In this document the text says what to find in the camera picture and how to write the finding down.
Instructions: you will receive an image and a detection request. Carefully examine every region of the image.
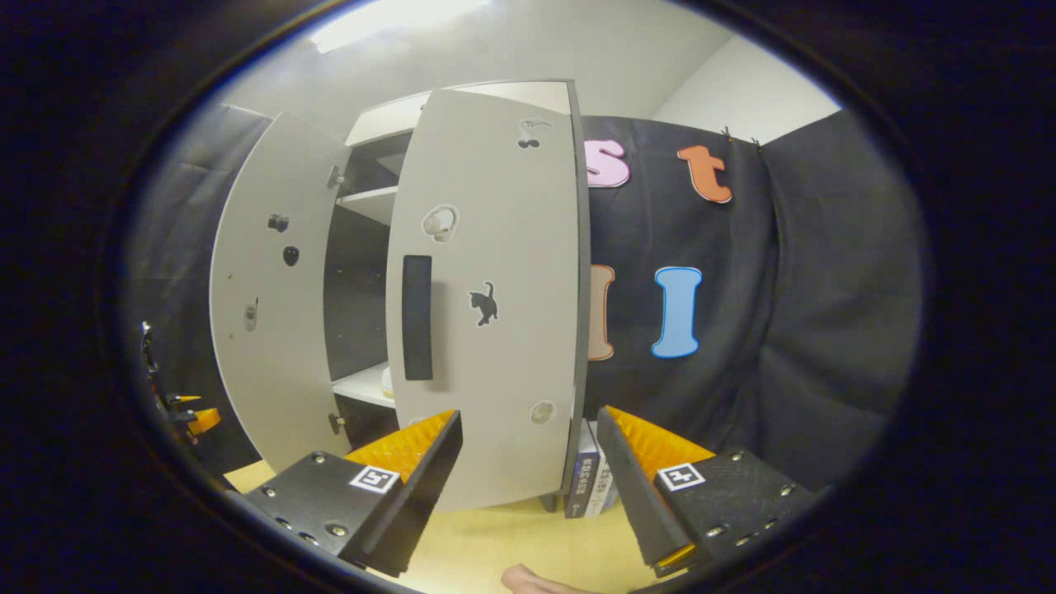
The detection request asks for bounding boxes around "grey shoe cabinet door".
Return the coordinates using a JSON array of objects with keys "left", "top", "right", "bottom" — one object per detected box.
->
[
  {"left": 209, "top": 111, "right": 351, "bottom": 473},
  {"left": 385, "top": 80, "right": 591, "bottom": 512}
]

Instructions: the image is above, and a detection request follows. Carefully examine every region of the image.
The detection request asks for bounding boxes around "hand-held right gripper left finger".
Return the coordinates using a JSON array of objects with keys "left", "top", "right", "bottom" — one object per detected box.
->
[{"left": 231, "top": 409, "right": 464, "bottom": 577}]

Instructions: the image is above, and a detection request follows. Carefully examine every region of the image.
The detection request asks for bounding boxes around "black door handle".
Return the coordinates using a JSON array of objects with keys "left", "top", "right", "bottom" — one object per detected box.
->
[{"left": 402, "top": 255, "right": 435, "bottom": 382}]

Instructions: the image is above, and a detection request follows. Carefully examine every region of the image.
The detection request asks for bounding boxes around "black backdrop cloth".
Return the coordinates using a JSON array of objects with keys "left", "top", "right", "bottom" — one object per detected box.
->
[
  {"left": 124, "top": 103, "right": 273, "bottom": 475},
  {"left": 582, "top": 111, "right": 933, "bottom": 496}
]

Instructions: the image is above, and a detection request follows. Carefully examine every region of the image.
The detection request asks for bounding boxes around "grey shoe cabinet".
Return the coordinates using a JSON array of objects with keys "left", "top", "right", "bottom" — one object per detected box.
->
[{"left": 323, "top": 80, "right": 572, "bottom": 514}]

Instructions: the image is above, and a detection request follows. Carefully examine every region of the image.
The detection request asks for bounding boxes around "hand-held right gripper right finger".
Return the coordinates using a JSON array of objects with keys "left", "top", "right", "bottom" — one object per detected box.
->
[{"left": 596, "top": 406, "right": 826, "bottom": 577}]

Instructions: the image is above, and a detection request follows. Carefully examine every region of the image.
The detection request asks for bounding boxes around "dark blue book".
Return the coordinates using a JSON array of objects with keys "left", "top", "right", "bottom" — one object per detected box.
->
[{"left": 563, "top": 419, "right": 601, "bottom": 519}]

